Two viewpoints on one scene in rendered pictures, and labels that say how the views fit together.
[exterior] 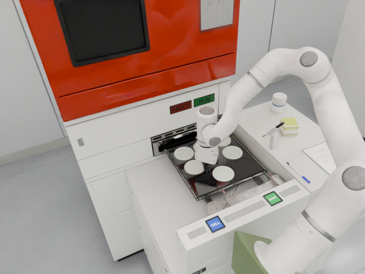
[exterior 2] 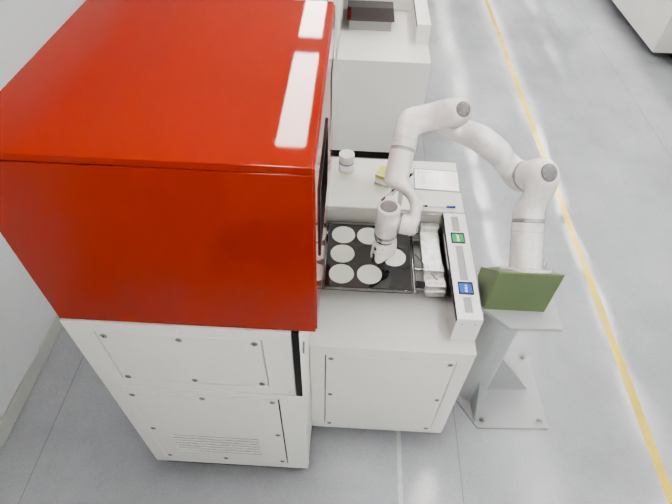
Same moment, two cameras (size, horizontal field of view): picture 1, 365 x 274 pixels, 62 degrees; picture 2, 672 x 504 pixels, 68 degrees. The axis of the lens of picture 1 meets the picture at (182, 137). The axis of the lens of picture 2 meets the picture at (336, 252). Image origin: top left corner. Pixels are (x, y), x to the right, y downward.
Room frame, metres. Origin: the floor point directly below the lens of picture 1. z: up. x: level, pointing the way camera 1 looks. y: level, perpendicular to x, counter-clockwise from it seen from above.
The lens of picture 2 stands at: (0.64, 1.16, 2.44)
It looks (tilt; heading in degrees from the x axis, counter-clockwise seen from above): 48 degrees down; 294
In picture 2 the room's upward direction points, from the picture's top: 2 degrees clockwise
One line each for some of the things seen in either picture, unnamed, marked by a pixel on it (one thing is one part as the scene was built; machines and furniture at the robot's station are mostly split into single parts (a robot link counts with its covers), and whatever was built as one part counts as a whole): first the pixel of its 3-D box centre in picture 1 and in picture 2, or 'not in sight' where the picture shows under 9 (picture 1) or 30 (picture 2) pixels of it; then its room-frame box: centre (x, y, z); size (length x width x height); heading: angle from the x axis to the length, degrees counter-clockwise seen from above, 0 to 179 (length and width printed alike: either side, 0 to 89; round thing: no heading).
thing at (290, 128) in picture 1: (288, 126); (384, 177); (1.17, -0.52, 1.00); 0.07 x 0.07 x 0.07; 89
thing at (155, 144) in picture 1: (191, 137); not in sight; (1.26, -0.05, 0.89); 0.44 x 0.02 x 0.10; 113
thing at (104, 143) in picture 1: (157, 126); (309, 268); (1.21, 0.12, 1.02); 0.82 x 0.03 x 0.40; 113
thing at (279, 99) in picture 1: (278, 103); (346, 161); (1.36, -0.53, 1.01); 0.07 x 0.07 x 0.10
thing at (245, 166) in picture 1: (213, 159); (368, 255); (1.08, -0.14, 0.90); 0.34 x 0.34 x 0.01; 23
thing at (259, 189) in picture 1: (247, 200); (431, 260); (0.84, -0.26, 0.87); 0.36 x 0.08 x 0.03; 113
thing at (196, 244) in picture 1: (244, 222); (457, 272); (0.72, -0.22, 0.89); 0.55 x 0.09 x 0.14; 113
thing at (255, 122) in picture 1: (290, 147); (389, 194); (1.14, -0.54, 0.89); 0.62 x 0.35 x 0.14; 23
